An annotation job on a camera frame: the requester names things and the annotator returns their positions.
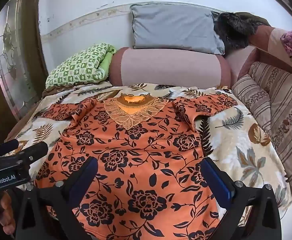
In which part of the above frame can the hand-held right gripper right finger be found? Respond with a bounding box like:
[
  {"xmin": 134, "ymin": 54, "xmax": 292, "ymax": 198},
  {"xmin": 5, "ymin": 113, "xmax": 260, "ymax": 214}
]
[{"xmin": 200, "ymin": 157, "xmax": 282, "ymax": 240}]

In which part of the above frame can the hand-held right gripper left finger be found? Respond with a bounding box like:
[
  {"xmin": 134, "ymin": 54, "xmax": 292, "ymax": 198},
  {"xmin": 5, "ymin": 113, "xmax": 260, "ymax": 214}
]
[{"xmin": 15, "ymin": 156, "xmax": 99, "ymax": 240}]

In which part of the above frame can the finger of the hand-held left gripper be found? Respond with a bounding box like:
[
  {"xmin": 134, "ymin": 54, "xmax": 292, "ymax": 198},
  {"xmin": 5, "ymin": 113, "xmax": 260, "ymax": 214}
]
[
  {"xmin": 18, "ymin": 141, "xmax": 49, "ymax": 165},
  {"xmin": 0, "ymin": 139, "xmax": 20, "ymax": 157}
]

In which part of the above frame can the orange black floral shirt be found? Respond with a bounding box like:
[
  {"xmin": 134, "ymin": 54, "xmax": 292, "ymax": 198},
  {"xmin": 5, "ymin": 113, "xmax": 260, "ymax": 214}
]
[{"xmin": 34, "ymin": 93, "xmax": 238, "ymax": 240}]

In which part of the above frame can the person's left hand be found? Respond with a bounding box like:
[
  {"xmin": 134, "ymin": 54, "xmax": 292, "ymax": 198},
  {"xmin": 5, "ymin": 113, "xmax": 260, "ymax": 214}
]
[{"xmin": 0, "ymin": 194, "xmax": 16, "ymax": 233}]

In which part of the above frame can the cream leaf-print blanket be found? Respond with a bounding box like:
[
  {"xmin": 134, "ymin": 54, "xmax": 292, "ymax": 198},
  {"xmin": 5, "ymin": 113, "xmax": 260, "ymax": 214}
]
[{"xmin": 6, "ymin": 82, "xmax": 292, "ymax": 230}]

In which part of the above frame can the wooden door with glass panel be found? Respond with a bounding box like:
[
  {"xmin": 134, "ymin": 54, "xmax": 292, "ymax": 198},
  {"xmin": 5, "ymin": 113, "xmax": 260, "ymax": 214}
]
[{"xmin": 0, "ymin": 0, "xmax": 49, "ymax": 144}]

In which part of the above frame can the small brown striped pillow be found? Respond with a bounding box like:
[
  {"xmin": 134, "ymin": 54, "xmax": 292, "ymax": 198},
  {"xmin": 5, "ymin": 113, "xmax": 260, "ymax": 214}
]
[{"xmin": 232, "ymin": 74, "xmax": 273, "ymax": 133}]

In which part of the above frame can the green checkered quilt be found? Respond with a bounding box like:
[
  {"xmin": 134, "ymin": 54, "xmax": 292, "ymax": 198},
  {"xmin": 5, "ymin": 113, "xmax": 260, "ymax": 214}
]
[{"xmin": 45, "ymin": 43, "xmax": 117, "ymax": 87}]

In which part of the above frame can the large brown striped pillow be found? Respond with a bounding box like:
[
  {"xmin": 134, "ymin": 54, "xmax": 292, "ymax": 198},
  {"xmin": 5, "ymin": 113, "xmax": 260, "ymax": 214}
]
[{"xmin": 247, "ymin": 61, "xmax": 292, "ymax": 196}]

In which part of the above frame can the pink padded bolster cushion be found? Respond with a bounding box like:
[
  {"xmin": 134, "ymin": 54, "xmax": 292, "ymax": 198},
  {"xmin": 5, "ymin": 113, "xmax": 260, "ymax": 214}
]
[{"xmin": 109, "ymin": 47, "xmax": 231, "ymax": 88}]

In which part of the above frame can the brown pink padded cushion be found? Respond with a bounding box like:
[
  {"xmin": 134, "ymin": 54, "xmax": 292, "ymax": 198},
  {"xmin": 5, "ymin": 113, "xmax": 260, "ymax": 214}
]
[{"xmin": 225, "ymin": 25, "xmax": 292, "ymax": 85}]

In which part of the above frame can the black furry garment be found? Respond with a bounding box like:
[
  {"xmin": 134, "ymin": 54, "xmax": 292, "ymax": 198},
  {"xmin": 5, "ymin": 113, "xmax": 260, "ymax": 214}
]
[{"xmin": 213, "ymin": 12, "xmax": 259, "ymax": 50}]

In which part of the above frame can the grey pillow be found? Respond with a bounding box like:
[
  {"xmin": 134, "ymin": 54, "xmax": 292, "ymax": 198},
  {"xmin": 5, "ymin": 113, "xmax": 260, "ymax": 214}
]
[{"xmin": 129, "ymin": 3, "xmax": 226, "ymax": 55}]

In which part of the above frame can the olive green cloth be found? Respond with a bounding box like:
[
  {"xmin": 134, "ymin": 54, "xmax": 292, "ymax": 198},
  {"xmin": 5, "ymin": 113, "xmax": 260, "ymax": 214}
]
[{"xmin": 235, "ymin": 12, "xmax": 271, "ymax": 27}]

